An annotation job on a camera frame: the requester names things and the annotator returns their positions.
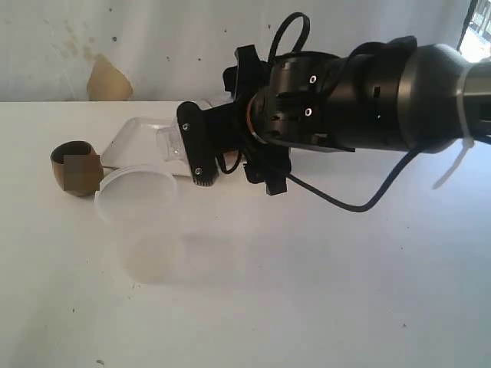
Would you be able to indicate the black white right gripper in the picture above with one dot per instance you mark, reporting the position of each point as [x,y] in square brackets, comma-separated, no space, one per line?
[215,139]

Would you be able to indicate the clear dome lid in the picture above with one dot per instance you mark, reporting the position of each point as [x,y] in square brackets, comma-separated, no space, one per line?
[170,143]

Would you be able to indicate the brown wooden cup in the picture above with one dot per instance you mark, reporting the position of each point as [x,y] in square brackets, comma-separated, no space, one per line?
[77,168]

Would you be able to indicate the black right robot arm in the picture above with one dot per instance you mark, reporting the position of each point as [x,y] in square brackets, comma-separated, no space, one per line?
[387,96]

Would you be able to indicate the white rectangular tray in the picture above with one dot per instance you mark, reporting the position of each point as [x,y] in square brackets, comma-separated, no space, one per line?
[135,145]

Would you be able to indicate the translucent plastic tub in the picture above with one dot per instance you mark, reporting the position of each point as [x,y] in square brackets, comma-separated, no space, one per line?
[139,207]

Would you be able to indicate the white zip tie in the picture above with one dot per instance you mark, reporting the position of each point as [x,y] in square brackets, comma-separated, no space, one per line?
[467,140]

